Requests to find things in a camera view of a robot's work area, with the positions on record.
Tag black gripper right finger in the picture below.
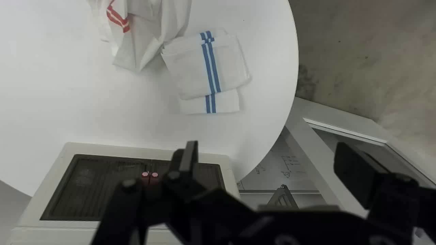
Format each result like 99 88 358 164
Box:
334 142 421 245

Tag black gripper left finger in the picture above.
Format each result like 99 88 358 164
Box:
93 141 215 245

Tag white stacked storage cabinet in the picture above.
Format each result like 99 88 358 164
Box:
5 97 436 245

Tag white towel dark blue stripes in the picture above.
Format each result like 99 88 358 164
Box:
161 28 252 116

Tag white towel with red stripes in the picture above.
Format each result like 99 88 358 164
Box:
87 0 195 74

